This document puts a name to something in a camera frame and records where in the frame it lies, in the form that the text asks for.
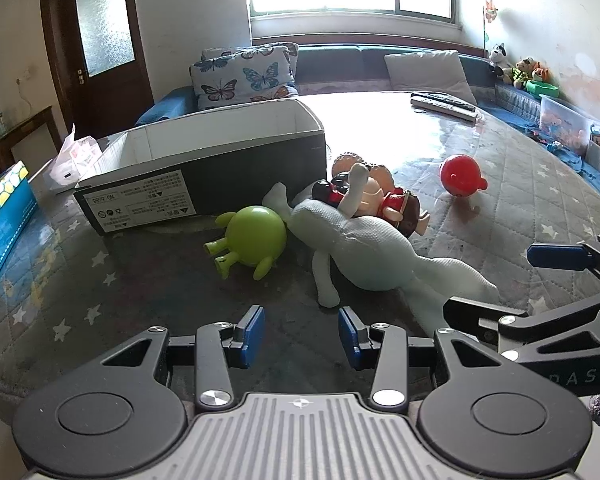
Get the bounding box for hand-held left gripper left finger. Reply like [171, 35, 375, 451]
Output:
[100, 305, 266, 408]

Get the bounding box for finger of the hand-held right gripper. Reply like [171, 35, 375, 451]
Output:
[526, 234, 600, 289]
[442, 296, 531, 348]

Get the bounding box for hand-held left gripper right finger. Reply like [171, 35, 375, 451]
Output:
[338, 306, 504, 408]

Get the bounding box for white plush doll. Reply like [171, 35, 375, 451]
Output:
[262, 162, 501, 338]

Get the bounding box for green round toy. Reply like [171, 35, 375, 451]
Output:
[203, 205, 288, 281]

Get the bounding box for red round toy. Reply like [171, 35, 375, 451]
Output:
[440, 155, 488, 196]

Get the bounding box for cartoon figure doll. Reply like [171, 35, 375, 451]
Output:
[312, 150, 431, 238]

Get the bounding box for black cardboard box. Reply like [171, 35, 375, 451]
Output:
[73, 98, 327, 235]

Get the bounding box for grey quilted desktop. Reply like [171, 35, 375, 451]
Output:
[0, 91, 600, 411]

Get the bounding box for small scattered toys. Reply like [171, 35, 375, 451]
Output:
[527, 127, 563, 153]

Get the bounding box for clear plastic toy bin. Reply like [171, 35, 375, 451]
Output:
[539, 94, 600, 156]

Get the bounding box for green plastic bowl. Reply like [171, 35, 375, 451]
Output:
[526, 80, 561, 101]

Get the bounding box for white remote control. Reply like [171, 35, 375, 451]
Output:
[411, 97, 478, 122]

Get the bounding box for black remote control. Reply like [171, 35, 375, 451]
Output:
[411, 91, 476, 112]

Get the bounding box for black white cow plush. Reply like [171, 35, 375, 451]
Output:
[489, 44, 513, 81]

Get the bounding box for grey pillow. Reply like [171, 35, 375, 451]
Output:
[384, 50, 478, 106]

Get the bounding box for white plastic bag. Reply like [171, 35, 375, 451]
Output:
[47, 124, 103, 191]

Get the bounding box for colourful pinwheel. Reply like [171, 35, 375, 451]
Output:
[482, 0, 498, 56]

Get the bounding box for butterfly print pillow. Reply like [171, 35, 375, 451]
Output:
[190, 45, 301, 110]
[200, 42, 300, 86]

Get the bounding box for blue yellow tissue box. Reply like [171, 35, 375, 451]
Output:
[0, 161, 38, 288]

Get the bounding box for blue sofa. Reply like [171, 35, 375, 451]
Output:
[135, 42, 600, 196]

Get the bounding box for brown wooden door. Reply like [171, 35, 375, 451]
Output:
[39, 0, 153, 126]

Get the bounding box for dark wooden cabinet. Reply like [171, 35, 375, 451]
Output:
[0, 106, 63, 181]

